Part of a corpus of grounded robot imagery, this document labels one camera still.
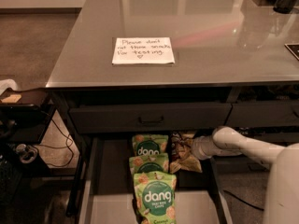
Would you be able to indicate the white handwritten paper note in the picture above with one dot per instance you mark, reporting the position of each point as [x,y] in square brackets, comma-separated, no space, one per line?
[143,50]

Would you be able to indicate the middle green dang chip bag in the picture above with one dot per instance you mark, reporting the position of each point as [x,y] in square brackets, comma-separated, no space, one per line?
[149,163]

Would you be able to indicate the black side cart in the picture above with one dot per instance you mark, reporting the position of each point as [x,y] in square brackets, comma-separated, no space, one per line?
[25,117]

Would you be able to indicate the front green dang chip bag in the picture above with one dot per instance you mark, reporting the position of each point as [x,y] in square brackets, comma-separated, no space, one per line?
[155,197]

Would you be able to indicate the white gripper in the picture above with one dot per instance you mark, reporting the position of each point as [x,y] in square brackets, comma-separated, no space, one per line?
[199,146]

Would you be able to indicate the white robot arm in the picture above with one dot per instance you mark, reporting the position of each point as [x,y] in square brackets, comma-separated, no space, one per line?
[282,193]

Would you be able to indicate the round silver device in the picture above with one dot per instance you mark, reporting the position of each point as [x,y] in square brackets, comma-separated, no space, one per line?
[27,153]

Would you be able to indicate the rear green dang chip bag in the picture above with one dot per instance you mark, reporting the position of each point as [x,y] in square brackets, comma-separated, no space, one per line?
[149,144]

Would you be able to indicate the top right drawer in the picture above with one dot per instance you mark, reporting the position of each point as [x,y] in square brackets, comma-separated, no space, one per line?
[264,114]

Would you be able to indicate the brown chip bag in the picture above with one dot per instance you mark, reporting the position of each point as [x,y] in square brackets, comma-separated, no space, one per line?
[181,155]

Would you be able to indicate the open middle drawer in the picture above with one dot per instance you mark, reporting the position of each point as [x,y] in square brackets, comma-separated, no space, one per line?
[109,197]

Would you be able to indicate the green dang chip bag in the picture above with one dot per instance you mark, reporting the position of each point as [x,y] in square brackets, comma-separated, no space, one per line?
[155,197]
[149,163]
[149,144]

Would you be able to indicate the closed top left drawer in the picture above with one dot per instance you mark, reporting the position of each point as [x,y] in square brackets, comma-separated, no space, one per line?
[148,117]

